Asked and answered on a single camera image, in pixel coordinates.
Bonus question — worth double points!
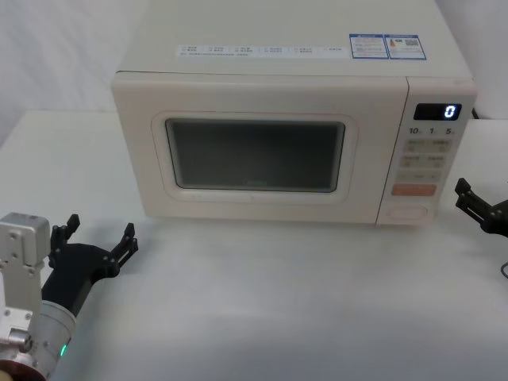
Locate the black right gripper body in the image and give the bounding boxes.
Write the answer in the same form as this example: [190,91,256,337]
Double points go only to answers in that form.
[486,197,508,240]

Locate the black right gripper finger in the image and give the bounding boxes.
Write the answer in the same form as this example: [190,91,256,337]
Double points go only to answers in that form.
[454,177,494,236]

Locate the white table cloth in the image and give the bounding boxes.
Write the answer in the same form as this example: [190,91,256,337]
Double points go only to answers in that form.
[0,110,508,381]

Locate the cream microwave oven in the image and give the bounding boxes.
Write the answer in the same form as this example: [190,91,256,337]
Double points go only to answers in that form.
[110,0,478,228]

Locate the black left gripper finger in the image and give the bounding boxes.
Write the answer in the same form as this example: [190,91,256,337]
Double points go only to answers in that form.
[102,222,140,278]
[49,214,81,257]

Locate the white curtain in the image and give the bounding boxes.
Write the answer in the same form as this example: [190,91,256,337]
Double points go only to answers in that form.
[0,0,508,122]

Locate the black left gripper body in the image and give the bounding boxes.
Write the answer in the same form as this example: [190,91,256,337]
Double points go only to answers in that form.
[40,241,117,315]

